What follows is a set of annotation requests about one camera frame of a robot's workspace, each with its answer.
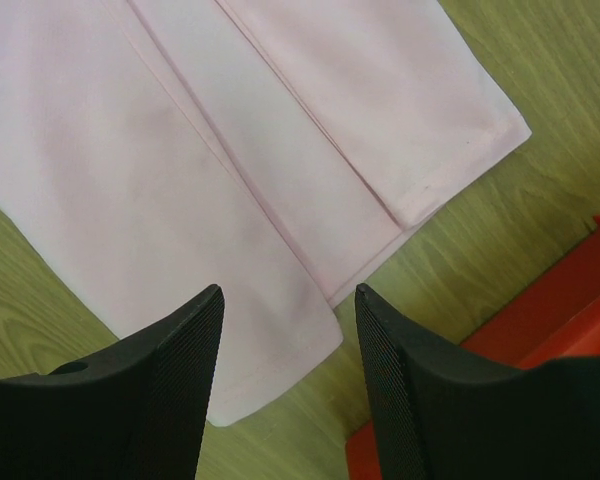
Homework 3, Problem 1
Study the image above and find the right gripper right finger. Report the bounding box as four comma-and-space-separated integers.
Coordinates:
355, 284, 600, 479

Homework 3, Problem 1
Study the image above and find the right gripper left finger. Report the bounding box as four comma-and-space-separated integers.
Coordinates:
0, 285, 225, 479

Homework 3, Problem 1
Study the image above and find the light pink t-shirt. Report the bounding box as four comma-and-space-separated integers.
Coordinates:
0, 1, 531, 426

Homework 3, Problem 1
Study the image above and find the red plastic bin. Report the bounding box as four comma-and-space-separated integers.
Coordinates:
346, 216, 600, 479

